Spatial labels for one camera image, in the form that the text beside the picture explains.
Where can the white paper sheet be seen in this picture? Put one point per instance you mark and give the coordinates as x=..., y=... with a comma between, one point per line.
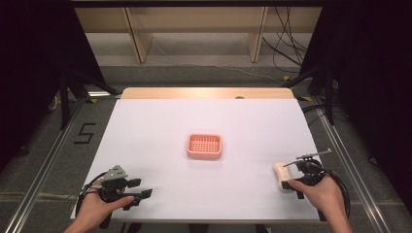
x=168, y=174

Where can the aluminium floor rail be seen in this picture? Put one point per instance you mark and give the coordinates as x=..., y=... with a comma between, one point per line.
x=353, y=168
x=39, y=181

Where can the person's left hand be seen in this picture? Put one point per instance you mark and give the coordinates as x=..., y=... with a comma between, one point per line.
x=95, y=207

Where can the black metal stand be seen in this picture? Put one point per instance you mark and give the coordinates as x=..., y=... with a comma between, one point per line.
x=328, y=93
x=66, y=97

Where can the yellow tape piece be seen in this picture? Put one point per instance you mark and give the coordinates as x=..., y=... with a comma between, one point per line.
x=306, y=98
x=92, y=100
x=286, y=78

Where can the black curtain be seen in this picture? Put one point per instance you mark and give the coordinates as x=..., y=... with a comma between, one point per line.
x=379, y=81
x=29, y=64

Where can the light wooden furniture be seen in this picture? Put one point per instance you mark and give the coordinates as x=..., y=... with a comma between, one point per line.
x=194, y=19

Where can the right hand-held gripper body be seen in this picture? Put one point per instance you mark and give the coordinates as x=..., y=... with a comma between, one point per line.
x=310, y=171

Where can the cream soap bar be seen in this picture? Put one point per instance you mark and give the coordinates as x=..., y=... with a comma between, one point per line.
x=281, y=172

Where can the person's right hand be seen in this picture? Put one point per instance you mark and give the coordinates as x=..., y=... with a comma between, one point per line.
x=320, y=195

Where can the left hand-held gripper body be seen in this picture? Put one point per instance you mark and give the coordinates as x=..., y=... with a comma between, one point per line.
x=111, y=186

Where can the pink soap dish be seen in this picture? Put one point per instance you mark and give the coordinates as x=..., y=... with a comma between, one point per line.
x=204, y=155

